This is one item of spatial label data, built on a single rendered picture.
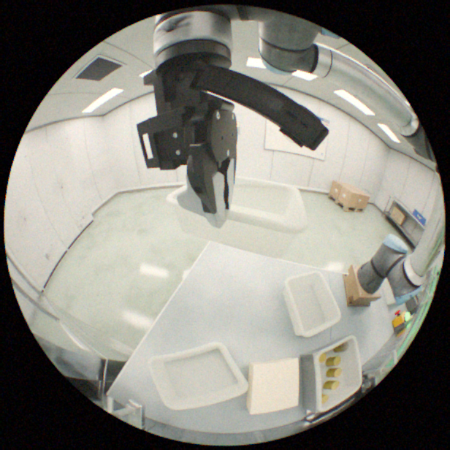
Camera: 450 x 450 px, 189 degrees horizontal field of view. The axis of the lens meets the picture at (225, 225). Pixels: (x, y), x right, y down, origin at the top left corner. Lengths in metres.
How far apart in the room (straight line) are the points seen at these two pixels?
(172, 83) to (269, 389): 0.54
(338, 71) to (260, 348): 0.65
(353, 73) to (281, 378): 0.62
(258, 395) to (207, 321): 0.29
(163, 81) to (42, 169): 3.21
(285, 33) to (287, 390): 0.62
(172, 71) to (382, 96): 0.33
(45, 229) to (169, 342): 3.02
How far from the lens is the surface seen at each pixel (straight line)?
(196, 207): 0.16
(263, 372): 0.40
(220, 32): 0.15
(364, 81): 0.32
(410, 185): 6.68
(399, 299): 0.57
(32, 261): 3.23
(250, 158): 3.29
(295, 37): 0.22
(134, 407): 0.45
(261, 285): 0.53
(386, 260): 0.60
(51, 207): 3.27
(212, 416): 0.53
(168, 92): 0.15
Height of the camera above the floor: 1.21
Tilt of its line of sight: 37 degrees down
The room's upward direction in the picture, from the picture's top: straight up
